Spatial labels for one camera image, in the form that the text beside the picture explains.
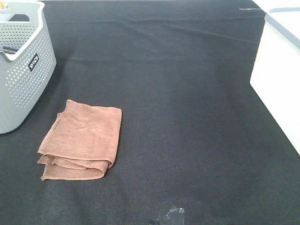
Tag clear tape piece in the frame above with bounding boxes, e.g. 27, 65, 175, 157
148, 206, 185, 225

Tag black table cloth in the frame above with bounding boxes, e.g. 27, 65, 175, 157
0, 0, 300, 225

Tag dark item inside basket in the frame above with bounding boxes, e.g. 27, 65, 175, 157
0, 46, 18, 54

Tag brown towel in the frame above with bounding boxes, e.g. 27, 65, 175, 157
38, 99, 122, 180

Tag grey perforated plastic basket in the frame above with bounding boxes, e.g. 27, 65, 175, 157
0, 0, 56, 134

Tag white box with grey rim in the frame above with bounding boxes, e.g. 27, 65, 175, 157
250, 7, 300, 151

